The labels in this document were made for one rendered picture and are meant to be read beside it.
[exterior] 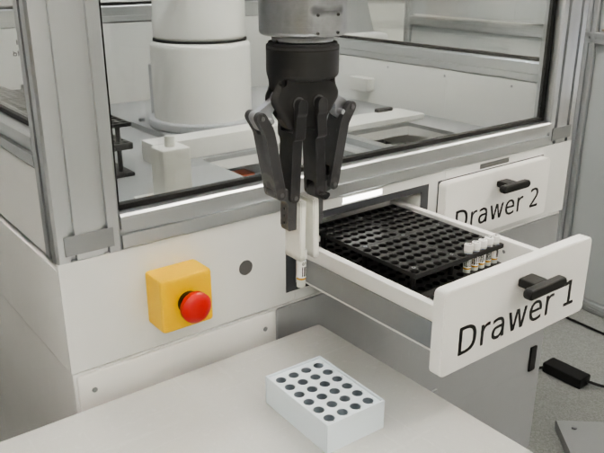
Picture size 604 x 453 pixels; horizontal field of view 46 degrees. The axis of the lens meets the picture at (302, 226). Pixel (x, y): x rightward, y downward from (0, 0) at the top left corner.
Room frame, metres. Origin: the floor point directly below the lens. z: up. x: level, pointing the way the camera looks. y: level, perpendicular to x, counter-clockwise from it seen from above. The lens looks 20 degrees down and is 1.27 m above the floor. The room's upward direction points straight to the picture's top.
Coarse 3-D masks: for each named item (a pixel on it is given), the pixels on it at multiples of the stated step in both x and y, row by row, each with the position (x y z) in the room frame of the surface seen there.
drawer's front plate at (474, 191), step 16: (528, 160) 1.28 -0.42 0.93; (544, 160) 1.29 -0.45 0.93; (464, 176) 1.17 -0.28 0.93; (480, 176) 1.18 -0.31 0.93; (496, 176) 1.21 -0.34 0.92; (512, 176) 1.24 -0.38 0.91; (528, 176) 1.27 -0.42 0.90; (544, 176) 1.30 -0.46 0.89; (448, 192) 1.13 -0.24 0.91; (464, 192) 1.16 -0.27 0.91; (480, 192) 1.18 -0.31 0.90; (496, 192) 1.21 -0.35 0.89; (512, 192) 1.24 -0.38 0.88; (528, 192) 1.27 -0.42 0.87; (544, 192) 1.30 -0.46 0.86; (448, 208) 1.13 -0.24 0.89; (464, 208) 1.16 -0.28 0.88; (480, 208) 1.19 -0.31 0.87; (512, 208) 1.24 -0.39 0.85; (528, 208) 1.27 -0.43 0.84; (544, 208) 1.30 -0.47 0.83; (480, 224) 1.19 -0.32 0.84; (496, 224) 1.22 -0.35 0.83
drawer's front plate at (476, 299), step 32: (544, 256) 0.83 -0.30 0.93; (576, 256) 0.87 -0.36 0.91; (448, 288) 0.73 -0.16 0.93; (480, 288) 0.75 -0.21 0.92; (512, 288) 0.79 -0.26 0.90; (576, 288) 0.88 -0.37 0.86; (448, 320) 0.72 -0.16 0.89; (480, 320) 0.76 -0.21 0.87; (512, 320) 0.79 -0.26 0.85; (544, 320) 0.84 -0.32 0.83; (448, 352) 0.72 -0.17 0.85; (480, 352) 0.76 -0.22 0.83
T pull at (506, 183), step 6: (504, 180) 1.21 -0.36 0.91; (510, 180) 1.21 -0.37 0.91; (522, 180) 1.21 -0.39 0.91; (528, 180) 1.21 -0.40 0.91; (498, 186) 1.20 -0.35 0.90; (504, 186) 1.17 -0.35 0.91; (510, 186) 1.17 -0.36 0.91; (516, 186) 1.19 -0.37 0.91; (522, 186) 1.20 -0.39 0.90; (528, 186) 1.21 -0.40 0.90; (504, 192) 1.17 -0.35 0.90
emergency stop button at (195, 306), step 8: (192, 296) 0.78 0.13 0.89; (200, 296) 0.78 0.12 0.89; (208, 296) 0.79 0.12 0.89; (184, 304) 0.77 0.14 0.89; (192, 304) 0.78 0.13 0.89; (200, 304) 0.78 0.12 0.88; (208, 304) 0.79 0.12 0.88; (184, 312) 0.77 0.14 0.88; (192, 312) 0.77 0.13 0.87; (200, 312) 0.78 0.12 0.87; (208, 312) 0.79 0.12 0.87; (192, 320) 0.78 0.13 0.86; (200, 320) 0.78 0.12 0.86
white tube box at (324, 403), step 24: (312, 360) 0.79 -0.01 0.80; (288, 384) 0.74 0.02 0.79; (312, 384) 0.74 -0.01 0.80; (336, 384) 0.74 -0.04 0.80; (360, 384) 0.74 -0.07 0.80; (288, 408) 0.72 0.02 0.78; (312, 408) 0.69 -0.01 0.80; (336, 408) 0.69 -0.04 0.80; (360, 408) 0.69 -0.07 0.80; (384, 408) 0.70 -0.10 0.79; (312, 432) 0.68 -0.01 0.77; (336, 432) 0.66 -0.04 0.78; (360, 432) 0.68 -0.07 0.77
